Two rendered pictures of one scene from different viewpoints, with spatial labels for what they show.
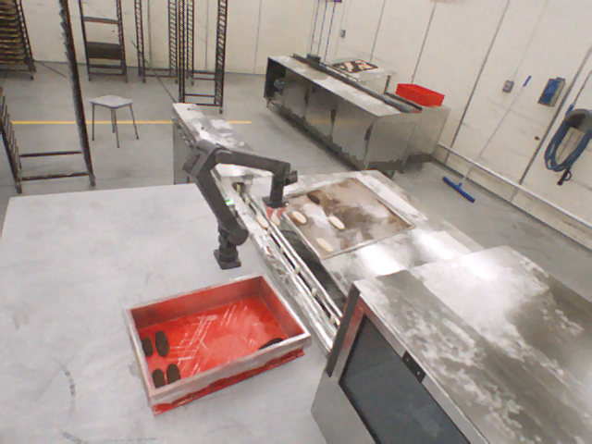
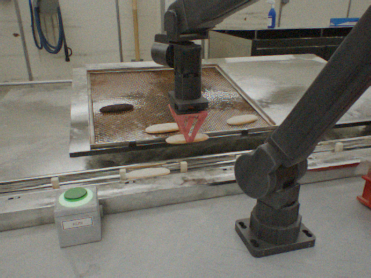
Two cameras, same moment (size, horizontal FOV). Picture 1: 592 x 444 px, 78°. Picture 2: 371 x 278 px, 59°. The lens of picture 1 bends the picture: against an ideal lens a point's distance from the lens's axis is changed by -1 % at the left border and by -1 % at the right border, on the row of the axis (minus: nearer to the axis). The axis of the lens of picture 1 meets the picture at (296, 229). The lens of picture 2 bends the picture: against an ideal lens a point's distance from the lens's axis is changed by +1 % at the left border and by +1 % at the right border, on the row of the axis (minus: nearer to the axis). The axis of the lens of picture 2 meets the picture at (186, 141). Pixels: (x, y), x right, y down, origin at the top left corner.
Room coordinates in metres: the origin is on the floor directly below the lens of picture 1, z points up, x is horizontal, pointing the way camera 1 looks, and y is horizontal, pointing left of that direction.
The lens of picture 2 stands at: (1.20, 0.76, 1.21)
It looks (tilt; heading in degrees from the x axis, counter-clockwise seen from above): 23 degrees down; 287
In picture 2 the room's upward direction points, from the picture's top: straight up
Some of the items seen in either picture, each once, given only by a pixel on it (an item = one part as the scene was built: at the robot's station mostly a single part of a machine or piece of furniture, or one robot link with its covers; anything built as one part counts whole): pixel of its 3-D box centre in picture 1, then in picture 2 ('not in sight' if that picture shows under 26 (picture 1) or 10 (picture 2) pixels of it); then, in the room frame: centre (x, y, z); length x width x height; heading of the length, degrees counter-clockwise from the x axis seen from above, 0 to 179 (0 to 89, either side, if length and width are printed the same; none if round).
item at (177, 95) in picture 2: (276, 195); (187, 87); (1.40, 0.11, 1.04); 0.10 x 0.07 x 0.07; 123
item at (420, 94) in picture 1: (419, 93); not in sight; (4.97, -1.22, 0.94); 0.51 x 0.36 x 0.13; 37
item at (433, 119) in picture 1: (407, 132); not in sight; (4.97, -1.22, 0.44); 0.70 x 0.55 x 0.87; 33
